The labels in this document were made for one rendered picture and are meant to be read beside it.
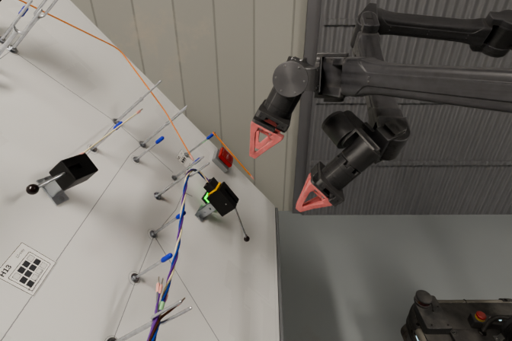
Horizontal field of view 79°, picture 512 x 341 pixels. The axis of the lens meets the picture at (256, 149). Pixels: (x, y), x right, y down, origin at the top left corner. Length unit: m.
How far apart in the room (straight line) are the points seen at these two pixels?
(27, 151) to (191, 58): 1.47
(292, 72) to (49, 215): 0.41
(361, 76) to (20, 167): 0.53
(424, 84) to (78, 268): 0.53
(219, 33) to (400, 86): 1.50
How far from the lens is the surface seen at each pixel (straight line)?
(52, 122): 0.64
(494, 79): 0.45
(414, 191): 2.55
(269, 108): 0.60
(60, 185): 0.51
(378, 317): 1.99
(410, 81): 0.49
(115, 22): 2.03
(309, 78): 0.51
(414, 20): 1.04
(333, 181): 0.64
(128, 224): 0.60
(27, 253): 0.50
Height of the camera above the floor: 1.58
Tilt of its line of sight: 29 degrees down
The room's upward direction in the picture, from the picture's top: straight up
